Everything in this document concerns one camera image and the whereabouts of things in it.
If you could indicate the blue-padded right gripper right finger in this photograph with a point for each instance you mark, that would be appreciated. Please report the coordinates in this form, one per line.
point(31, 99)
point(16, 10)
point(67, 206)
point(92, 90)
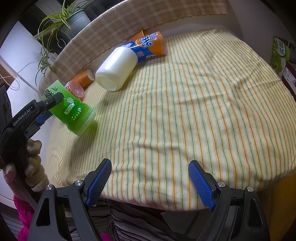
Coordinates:
point(236, 214)

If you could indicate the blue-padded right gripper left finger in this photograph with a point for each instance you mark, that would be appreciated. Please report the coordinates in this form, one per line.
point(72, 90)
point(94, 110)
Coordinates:
point(49, 220)

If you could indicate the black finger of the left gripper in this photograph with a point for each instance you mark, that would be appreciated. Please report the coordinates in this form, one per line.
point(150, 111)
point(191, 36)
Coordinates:
point(51, 102)

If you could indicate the green plastic tea cup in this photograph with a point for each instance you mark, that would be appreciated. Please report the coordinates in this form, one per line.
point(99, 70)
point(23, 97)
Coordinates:
point(75, 114)

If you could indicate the orange paper cup left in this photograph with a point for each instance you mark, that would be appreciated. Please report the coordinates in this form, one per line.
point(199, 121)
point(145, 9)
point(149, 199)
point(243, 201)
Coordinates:
point(84, 78)

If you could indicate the white plastic cup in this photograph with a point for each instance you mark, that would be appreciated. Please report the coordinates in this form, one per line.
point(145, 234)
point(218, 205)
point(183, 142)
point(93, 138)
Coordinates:
point(115, 70)

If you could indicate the orange paper cup back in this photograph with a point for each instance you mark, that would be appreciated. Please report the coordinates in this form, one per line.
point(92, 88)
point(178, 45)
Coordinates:
point(139, 35)

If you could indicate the blue orange paper cup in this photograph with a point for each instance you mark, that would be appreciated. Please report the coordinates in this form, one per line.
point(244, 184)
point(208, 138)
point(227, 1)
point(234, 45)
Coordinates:
point(152, 45)

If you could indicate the gloved left hand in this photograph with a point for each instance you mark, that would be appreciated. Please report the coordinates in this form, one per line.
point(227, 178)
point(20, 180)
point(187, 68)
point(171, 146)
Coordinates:
point(34, 172)

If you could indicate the potted spider plant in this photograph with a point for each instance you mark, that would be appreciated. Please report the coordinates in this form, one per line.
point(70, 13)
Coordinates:
point(60, 27)

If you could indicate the beige plaid sill cloth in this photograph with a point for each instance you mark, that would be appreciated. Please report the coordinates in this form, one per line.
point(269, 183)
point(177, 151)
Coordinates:
point(118, 24)

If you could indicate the yellow striped table cloth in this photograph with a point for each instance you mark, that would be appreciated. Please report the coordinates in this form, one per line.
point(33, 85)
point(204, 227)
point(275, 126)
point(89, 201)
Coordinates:
point(210, 99)

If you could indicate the red cardboard box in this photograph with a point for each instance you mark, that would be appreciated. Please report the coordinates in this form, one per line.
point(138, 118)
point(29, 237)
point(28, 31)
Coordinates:
point(289, 78)

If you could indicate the green white carton box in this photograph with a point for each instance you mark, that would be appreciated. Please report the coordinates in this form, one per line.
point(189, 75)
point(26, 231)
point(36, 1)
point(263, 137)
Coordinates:
point(280, 55)

